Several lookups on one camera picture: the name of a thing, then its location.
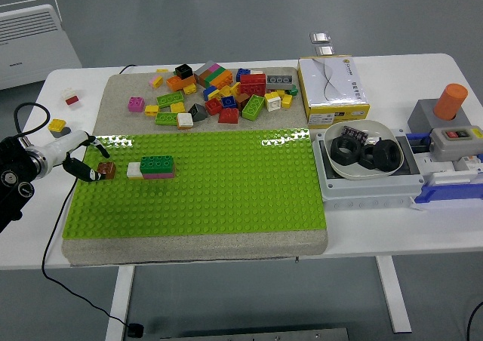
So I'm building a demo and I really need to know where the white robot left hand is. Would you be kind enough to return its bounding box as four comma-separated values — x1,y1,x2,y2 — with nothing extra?
40,129,111,183

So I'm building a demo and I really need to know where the dark green long brick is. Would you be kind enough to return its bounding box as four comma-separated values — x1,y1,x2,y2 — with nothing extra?
139,155,175,173

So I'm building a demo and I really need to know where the pink long brick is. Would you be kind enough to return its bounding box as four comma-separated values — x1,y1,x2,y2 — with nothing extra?
141,170,177,180

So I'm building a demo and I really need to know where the light green long brick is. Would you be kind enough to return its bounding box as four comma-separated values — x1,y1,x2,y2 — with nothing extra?
241,94,266,121
154,112,180,127
155,91,186,109

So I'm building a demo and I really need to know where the white and orange brick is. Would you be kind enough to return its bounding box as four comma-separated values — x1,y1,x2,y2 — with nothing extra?
176,112,195,131

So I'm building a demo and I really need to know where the orange building brick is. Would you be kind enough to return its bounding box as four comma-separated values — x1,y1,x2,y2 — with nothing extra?
165,75,197,92
211,72,233,91

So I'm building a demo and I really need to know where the grey sloped brick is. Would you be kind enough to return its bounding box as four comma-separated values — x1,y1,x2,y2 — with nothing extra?
187,103,208,123

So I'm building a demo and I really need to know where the black building brick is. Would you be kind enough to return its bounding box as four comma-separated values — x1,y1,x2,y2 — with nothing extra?
174,63,194,80

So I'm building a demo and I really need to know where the green studded baseplate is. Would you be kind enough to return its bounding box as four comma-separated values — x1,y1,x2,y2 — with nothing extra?
62,128,327,240

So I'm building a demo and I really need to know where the large red building brick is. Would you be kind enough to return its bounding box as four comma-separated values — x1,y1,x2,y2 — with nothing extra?
239,73,267,97

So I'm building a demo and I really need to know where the white and yellow brick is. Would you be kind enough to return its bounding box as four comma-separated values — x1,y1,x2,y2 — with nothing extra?
263,91,282,112

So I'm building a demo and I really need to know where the grey long brick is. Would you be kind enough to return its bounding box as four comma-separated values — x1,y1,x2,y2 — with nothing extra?
266,74,294,91

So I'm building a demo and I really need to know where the white panel heater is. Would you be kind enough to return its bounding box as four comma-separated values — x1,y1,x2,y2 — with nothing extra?
0,0,83,91

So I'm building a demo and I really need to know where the grey-brown mat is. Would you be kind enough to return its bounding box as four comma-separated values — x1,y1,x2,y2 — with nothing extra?
61,66,329,267

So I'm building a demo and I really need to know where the white table leg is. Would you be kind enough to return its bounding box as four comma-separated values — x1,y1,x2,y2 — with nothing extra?
375,256,413,334
104,266,136,341

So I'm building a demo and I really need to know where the black plug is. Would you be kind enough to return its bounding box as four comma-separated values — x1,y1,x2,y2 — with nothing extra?
126,322,146,339

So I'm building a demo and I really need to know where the large black hex nut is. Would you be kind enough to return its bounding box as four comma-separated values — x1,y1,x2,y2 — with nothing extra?
371,139,402,176
358,144,380,171
330,135,364,166

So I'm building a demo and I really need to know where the white and yellow cardboard box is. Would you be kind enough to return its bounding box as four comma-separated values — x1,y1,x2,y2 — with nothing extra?
297,55,371,130

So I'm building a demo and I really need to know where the grey metal plate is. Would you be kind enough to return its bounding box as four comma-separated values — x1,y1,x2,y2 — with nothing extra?
160,327,350,341

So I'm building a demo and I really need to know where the purple circuit board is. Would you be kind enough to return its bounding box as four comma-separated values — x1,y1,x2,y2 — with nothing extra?
341,124,370,145

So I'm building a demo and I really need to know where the grey junction box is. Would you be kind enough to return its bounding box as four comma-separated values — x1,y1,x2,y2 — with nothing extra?
312,127,426,210

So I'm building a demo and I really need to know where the white bowl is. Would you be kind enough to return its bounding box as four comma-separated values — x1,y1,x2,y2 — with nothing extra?
324,119,405,182

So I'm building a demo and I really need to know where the grey block with hole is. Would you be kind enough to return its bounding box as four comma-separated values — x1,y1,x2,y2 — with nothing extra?
407,98,472,135

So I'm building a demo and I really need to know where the blue and white breaker assembly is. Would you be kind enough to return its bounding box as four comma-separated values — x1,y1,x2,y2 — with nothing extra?
405,131,483,214

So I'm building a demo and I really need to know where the orange cylinder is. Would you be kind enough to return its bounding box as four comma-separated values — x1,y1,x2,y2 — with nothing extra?
432,83,469,122

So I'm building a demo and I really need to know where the long black cable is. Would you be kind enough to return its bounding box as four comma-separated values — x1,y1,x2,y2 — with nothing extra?
40,177,131,329

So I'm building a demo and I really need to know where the grey push-button switch box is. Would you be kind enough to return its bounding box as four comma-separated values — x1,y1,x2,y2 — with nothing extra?
429,125,483,161

